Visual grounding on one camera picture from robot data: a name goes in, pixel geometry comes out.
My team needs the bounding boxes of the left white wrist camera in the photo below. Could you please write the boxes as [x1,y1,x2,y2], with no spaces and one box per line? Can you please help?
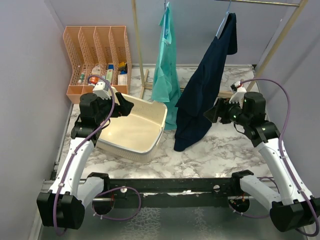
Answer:
[92,81,111,100]

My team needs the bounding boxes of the white blue box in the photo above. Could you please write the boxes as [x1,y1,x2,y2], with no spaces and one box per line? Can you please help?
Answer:
[118,71,128,86]

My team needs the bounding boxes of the orange plastic file organizer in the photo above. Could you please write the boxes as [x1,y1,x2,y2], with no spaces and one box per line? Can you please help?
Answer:
[63,26,132,104]

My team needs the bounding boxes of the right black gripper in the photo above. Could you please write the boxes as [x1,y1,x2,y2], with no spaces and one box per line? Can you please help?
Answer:
[204,97,251,127]

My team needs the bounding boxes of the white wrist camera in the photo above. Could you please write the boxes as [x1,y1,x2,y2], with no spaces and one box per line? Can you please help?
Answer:
[229,81,247,104]
[92,81,111,100]

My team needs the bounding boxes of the yellow black sponge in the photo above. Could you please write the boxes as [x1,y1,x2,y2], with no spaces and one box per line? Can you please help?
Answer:
[118,62,128,72]

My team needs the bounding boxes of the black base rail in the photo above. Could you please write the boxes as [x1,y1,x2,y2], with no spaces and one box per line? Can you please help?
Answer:
[87,172,247,208]

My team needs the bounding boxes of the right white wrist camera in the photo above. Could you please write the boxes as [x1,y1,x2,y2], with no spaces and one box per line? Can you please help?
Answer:
[229,81,247,104]

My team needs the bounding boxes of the cream plastic laundry basket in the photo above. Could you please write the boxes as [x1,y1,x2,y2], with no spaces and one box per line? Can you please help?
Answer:
[96,94,167,164]

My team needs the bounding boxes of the small bottle in organizer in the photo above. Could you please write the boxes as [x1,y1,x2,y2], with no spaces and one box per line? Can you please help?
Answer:
[77,72,86,85]

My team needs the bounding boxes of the orange white packet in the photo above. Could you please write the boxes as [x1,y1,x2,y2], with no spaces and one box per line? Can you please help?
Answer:
[87,64,101,86]

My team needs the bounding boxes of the green white box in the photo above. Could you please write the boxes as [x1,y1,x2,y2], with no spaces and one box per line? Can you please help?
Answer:
[105,64,115,84]

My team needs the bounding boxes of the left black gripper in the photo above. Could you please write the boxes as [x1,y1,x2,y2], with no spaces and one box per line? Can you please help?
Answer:
[95,91,134,124]

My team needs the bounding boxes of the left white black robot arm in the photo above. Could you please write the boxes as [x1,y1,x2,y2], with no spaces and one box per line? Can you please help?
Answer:
[36,92,134,230]

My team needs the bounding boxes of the navy blue t shirt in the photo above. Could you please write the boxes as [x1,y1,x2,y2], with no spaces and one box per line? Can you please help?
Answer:
[173,13,238,152]

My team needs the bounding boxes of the light blue wire hanger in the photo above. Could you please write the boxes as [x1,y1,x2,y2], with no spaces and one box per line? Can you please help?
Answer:
[215,0,232,38]

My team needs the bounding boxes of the wooden clothes rack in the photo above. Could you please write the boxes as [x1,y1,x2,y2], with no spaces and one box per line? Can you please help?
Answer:
[131,0,308,99]

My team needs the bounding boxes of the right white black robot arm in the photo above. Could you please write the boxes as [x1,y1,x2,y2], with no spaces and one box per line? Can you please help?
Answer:
[203,92,320,232]

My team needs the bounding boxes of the teal t shirt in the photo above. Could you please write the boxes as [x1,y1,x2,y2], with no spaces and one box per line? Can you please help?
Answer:
[151,2,182,130]

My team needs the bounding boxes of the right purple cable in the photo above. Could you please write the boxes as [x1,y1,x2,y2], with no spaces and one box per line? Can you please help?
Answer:
[228,78,320,237]

